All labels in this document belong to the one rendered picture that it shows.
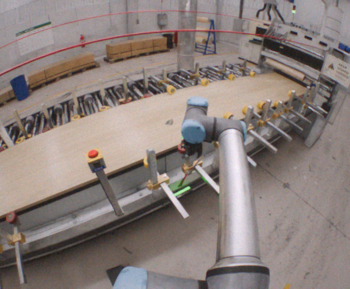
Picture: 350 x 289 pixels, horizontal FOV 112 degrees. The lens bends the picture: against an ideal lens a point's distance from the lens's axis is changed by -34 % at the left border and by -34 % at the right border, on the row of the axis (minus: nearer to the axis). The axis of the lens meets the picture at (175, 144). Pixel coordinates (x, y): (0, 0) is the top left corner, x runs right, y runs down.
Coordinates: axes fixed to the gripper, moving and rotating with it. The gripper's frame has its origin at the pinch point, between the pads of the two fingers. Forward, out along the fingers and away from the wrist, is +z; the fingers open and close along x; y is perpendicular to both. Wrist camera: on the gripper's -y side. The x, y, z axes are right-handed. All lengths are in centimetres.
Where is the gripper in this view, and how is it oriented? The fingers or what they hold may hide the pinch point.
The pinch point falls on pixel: (194, 159)
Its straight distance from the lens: 97.9
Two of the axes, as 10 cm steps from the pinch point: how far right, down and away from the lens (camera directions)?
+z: -0.2, 7.4, 6.7
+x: 5.2, 5.8, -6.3
